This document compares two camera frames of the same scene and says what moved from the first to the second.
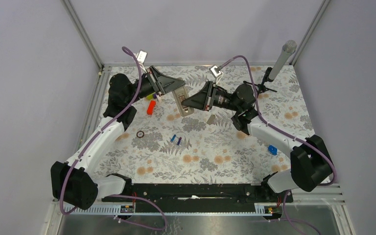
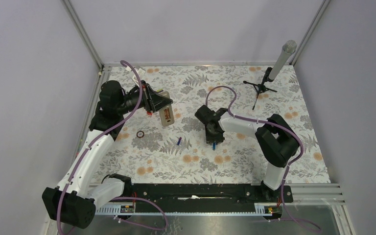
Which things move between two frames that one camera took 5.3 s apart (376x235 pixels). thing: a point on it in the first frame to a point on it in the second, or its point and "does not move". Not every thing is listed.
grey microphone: x=289 y=48 does not move
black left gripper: x=164 y=83 to x=152 y=101
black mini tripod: x=260 y=87 does not move
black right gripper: x=203 y=100 to x=210 y=139
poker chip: x=140 y=134 does not move
